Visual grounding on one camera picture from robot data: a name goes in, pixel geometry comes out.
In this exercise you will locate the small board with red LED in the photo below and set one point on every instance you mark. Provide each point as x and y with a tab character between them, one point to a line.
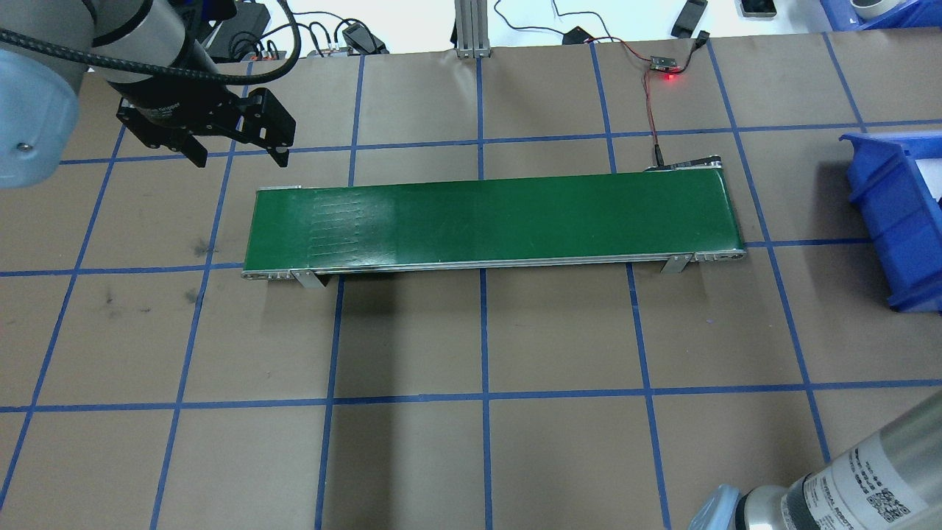
664	65

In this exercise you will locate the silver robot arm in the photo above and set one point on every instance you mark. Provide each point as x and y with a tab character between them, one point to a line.
29	118
883	456

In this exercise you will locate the flat black power brick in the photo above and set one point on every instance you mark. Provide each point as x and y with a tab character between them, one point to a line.
254	20

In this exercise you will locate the black smartphone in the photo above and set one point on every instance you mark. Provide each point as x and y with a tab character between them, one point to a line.
758	7

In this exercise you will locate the small black power adapter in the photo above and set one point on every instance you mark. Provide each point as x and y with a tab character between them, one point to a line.
579	35

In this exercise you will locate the aluminium camera post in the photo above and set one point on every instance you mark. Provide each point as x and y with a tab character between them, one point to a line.
471	29

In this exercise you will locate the large blue plastic bin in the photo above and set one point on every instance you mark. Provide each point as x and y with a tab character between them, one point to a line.
898	221

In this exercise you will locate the green conveyor belt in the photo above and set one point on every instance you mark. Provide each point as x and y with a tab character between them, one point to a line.
478	221

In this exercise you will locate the small terminal strip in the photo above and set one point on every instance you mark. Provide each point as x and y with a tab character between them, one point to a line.
265	53

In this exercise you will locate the white roll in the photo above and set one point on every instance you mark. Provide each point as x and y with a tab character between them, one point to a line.
872	7

